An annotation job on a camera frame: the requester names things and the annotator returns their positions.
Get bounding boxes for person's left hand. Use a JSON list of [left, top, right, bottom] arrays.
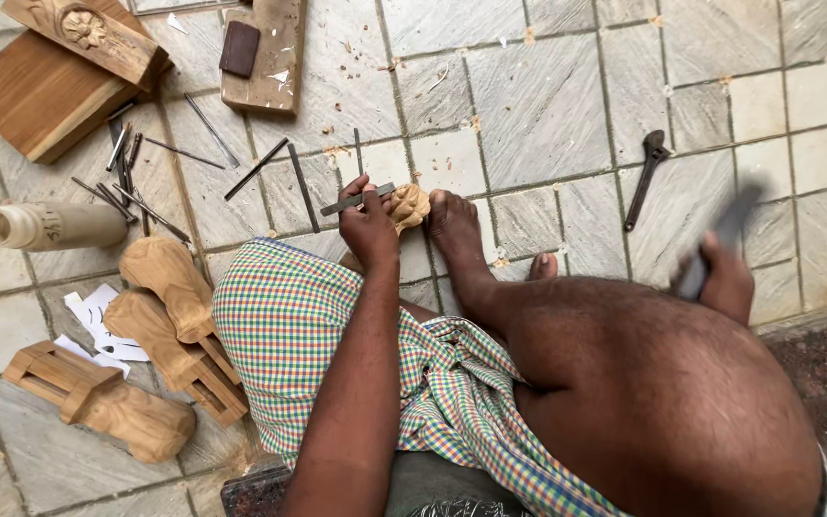
[[338, 174, 401, 272]]

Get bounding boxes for wooden block with carved flower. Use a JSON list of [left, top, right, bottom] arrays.
[[0, 0, 171, 92]]

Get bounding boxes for person's right hand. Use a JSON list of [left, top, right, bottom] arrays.
[[672, 230, 756, 327]]

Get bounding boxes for dark sharpening stone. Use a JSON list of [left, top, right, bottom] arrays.
[[218, 20, 262, 80]]

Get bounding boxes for person's right leg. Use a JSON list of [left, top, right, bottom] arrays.
[[426, 189, 827, 517]]

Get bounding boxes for white paper scrap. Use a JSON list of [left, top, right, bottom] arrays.
[[53, 334, 132, 380], [63, 283, 151, 363]]

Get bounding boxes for person's left foot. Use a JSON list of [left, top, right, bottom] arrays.
[[528, 252, 559, 281]]

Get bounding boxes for scattered wood chips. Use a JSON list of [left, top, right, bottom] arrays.
[[270, 25, 538, 156]]

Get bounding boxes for scattered group of carving tools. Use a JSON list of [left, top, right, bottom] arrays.
[[71, 92, 366, 245]]

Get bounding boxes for grey seat cushion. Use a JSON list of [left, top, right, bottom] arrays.
[[383, 451, 531, 517]]

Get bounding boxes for dark carving mallet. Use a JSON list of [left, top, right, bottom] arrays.
[[675, 180, 770, 303]]

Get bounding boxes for dark adjustable wrench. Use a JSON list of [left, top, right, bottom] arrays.
[[623, 129, 672, 233]]

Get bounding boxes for small carved wooden workpiece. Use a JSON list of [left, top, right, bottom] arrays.
[[383, 184, 432, 236]]

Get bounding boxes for brown wooden plank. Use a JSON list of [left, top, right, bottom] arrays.
[[0, 29, 143, 166]]

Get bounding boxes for checked wraparound cloth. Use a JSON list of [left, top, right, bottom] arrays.
[[212, 237, 631, 517]]

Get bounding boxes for carved wooden figure with base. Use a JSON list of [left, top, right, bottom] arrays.
[[102, 289, 250, 429], [2, 339, 198, 465], [118, 236, 244, 386]]

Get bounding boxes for metal hand chisel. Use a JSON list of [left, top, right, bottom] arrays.
[[320, 181, 398, 218]]

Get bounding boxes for worn wooden board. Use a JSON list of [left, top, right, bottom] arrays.
[[220, 0, 309, 116]]

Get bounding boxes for cream cylindrical bottle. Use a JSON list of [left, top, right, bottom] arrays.
[[0, 201, 129, 253]]

